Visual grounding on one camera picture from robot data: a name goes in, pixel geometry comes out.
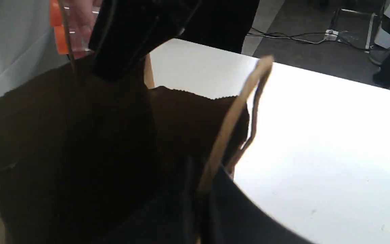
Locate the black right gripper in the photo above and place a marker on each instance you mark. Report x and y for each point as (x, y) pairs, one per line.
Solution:
(126, 31)

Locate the orange capped clear vial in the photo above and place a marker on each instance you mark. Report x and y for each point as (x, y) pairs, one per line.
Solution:
(55, 13)
(63, 40)

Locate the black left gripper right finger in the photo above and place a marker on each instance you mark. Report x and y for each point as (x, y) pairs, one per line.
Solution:
(230, 217)

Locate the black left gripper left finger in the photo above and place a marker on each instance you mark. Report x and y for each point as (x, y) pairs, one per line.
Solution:
(167, 218)

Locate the brown paper bag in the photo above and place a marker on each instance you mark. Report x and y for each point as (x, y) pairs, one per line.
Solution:
(79, 155)

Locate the person's dark clothed torso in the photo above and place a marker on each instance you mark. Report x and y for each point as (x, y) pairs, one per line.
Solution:
(221, 24)

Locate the white power strip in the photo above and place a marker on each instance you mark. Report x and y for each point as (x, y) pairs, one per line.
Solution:
(331, 35)

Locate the person's bare hand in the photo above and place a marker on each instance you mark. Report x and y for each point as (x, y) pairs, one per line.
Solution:
(81, 20)

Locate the white draped backdrop cloth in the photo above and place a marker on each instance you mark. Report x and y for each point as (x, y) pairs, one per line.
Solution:
(27, 45)

